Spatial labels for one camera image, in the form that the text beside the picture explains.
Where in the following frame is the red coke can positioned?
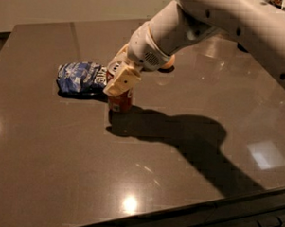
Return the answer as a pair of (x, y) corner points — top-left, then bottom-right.
(106, 62), (133, 113)

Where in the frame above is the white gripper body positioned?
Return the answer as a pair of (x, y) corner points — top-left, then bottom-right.
(127, 22), (170, 71)

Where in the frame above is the blue chip bag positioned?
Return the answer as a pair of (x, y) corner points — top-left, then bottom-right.
(56, 61), (107, 96)

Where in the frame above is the orange fruit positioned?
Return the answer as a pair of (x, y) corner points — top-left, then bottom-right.
(161, 54), (175, 69)

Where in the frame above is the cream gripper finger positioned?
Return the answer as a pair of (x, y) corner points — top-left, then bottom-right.
(108, 44), (128, 68)
(103, 61), (141, 97)

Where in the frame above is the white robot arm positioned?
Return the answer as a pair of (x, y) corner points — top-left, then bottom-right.
(103, 0), (285, 96)

